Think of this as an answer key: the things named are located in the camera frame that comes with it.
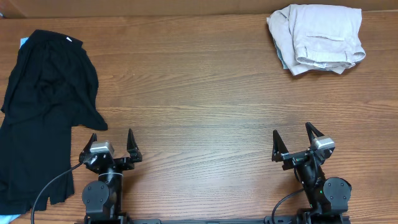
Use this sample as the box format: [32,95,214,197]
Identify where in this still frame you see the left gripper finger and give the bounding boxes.
[127,129,142,162]
[81,133,97,154]

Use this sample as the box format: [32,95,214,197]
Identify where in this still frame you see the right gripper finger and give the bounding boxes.
[272,129,289,162]
[305,122,324,144]

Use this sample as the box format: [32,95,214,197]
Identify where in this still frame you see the black t-shirt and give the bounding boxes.
[1,30,108,215]

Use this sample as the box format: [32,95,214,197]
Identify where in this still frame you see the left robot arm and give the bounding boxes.
[79,129,142,224]

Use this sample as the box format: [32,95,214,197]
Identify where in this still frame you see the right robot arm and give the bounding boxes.
[269,122,352,224]

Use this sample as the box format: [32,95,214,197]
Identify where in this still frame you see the light blue folded garment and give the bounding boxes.
[273,40,288,70]

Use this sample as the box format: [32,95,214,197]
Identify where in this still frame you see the folded beige shorts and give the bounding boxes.
[266,4,366,76]

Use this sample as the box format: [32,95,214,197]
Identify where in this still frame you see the light blue cloth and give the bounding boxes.
[19,37,29,48]

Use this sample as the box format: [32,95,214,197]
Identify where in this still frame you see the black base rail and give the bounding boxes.
[75,216,351,224]

